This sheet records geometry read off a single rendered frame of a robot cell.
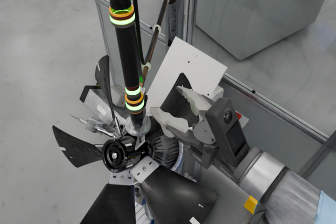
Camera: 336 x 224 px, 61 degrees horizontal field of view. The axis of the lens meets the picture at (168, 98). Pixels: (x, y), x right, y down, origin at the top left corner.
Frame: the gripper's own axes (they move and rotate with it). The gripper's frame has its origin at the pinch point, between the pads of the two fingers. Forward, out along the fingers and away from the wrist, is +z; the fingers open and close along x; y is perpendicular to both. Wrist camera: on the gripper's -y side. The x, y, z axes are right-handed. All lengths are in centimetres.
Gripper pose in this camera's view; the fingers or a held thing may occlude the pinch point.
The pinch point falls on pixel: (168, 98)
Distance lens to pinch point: 57.1
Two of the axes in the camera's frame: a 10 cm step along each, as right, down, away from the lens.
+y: 0.0, 6.3, 7.7
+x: 6.9, -5.6, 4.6
